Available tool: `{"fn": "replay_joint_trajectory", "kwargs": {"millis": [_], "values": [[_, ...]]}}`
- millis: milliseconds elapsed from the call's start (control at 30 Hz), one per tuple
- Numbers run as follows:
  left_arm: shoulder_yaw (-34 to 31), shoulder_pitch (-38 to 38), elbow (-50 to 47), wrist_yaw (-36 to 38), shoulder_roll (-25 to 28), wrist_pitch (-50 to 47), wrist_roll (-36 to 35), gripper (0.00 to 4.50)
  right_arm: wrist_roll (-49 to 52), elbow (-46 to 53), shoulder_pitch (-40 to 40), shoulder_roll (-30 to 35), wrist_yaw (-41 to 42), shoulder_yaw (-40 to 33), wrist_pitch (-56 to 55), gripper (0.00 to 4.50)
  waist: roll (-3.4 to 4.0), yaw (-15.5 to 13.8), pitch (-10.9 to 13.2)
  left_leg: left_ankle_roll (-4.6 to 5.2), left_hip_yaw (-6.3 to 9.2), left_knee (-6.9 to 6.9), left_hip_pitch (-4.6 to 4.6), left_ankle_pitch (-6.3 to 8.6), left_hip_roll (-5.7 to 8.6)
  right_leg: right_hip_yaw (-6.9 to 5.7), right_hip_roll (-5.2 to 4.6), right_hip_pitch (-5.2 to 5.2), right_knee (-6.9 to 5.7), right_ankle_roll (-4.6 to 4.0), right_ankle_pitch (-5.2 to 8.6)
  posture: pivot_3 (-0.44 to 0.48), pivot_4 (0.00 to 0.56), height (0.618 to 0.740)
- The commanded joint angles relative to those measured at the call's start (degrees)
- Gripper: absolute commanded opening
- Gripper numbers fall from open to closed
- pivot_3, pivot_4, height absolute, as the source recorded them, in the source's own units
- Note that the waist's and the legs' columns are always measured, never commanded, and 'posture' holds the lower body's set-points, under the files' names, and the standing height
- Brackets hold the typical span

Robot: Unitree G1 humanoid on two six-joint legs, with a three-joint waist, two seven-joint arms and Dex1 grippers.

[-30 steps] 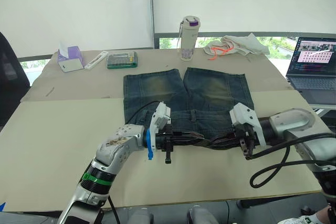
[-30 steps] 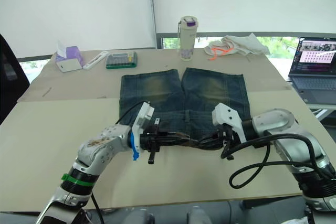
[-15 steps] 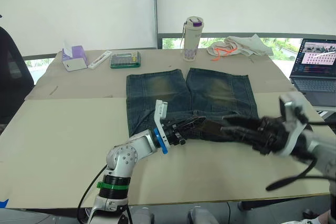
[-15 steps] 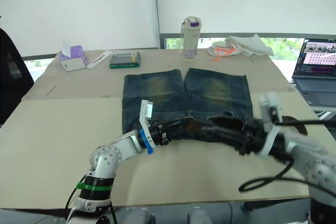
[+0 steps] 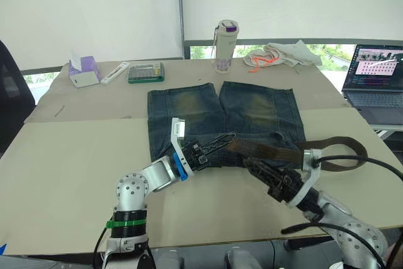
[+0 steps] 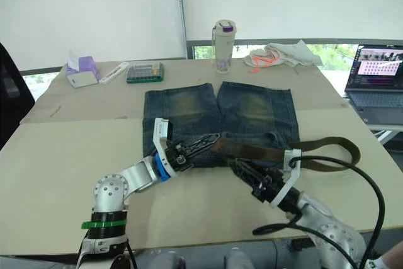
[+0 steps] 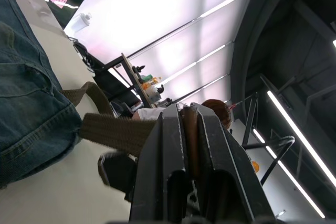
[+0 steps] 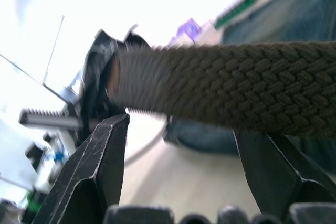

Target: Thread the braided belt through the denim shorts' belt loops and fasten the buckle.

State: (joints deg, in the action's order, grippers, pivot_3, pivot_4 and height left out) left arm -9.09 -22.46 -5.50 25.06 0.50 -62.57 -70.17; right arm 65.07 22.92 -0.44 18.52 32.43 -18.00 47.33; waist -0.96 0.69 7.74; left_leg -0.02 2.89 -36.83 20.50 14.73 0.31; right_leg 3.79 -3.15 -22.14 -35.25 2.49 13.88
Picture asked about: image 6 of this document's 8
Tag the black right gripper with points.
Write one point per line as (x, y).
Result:
(267, 185)

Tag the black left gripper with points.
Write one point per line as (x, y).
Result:
(177, 158)

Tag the brown braided belt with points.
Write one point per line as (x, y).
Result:
(258, 153)

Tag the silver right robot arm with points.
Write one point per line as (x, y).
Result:
(330, 228)

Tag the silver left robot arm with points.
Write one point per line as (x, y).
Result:
(113, 187)

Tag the blue denim shorts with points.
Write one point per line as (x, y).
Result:
(245, 108)

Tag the cream bottle with purple lid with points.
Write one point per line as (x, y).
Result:
(223, 48)

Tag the white pen-shaped device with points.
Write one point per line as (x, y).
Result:
(114, 73)

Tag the brown cardboard sheet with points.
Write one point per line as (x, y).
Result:
(94, 102)

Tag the white cloth bag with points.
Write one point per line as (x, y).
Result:
(292, 53)

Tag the grey blind pole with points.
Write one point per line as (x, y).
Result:
(181, 14)

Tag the beige cardboard sheet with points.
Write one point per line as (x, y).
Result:
(63, 171)

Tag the purple tissue box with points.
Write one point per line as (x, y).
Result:
(83, 70)

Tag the white laptop stand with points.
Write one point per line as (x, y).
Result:
(385, 132)

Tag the open grey laptop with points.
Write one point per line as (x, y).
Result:
(374, 92)

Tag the black chair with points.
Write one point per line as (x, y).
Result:
(12, 92)

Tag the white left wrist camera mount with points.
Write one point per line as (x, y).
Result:
(160, 132)

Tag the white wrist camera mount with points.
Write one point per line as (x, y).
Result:
(160, 132)
(291, 158)

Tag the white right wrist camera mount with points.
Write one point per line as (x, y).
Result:
(291, 158)

